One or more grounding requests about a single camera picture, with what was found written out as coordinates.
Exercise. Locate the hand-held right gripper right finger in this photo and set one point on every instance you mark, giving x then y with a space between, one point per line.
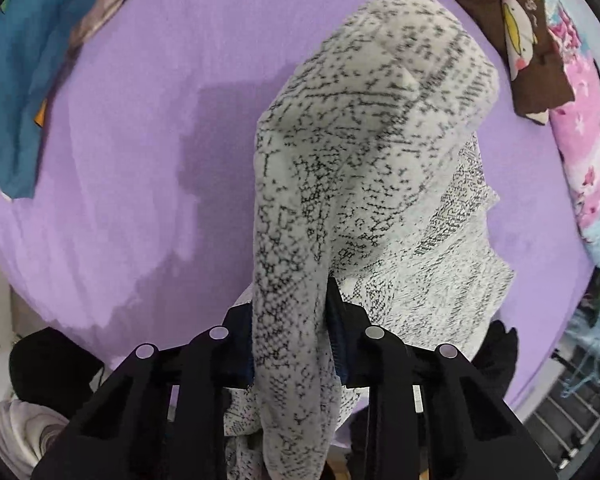
340 355

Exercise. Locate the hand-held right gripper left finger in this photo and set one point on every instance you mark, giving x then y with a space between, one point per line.
235 350

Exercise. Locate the grey fleece sweater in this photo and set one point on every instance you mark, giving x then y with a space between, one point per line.
340 160

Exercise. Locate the person's left forearm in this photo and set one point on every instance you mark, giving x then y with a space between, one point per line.
20 435

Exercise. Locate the blue clothes hanger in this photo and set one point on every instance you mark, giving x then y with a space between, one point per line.
580 370

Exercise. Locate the purple bed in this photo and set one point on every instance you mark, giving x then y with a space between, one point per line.
155 135

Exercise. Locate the metal balcony railing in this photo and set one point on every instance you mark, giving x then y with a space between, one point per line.
580 410

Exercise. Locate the blue curtain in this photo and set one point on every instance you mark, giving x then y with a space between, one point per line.
587 335

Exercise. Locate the pink floral rolled quilt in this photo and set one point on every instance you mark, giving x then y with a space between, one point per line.
580 160

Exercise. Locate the teal blanket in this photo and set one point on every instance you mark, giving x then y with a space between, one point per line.
20 85

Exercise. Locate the beige cloth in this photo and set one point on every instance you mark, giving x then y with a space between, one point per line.
110 0

